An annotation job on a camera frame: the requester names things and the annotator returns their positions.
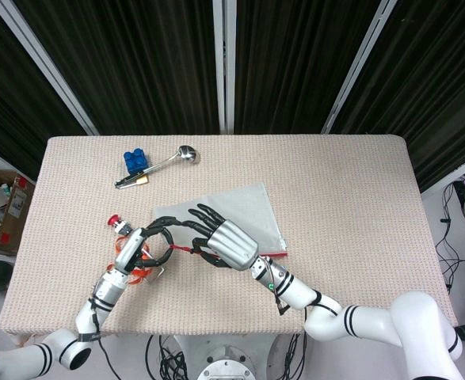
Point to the stainless steel ladle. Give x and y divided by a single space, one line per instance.
186 153

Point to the red emergency stop button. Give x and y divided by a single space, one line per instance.
118 223

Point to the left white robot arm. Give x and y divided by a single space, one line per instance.
97 301

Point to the blue toy building block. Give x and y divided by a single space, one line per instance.
136 160

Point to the white frame post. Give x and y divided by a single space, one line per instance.
224 63
360 63
42 63

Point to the white robot torso base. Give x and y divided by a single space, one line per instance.
228 360

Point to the black curtain panel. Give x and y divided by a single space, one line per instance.
295 63
137 63
2 111
438 87

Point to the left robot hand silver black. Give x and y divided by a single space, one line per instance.
129 251

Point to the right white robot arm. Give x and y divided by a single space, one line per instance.
374 320

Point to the brown cardboard box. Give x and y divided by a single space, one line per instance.
2 198

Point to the beige woven tablecloth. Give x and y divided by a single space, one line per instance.
355 206

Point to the clear zipper pouch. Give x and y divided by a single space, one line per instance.
248 206

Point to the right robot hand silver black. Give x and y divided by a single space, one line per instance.
232 241

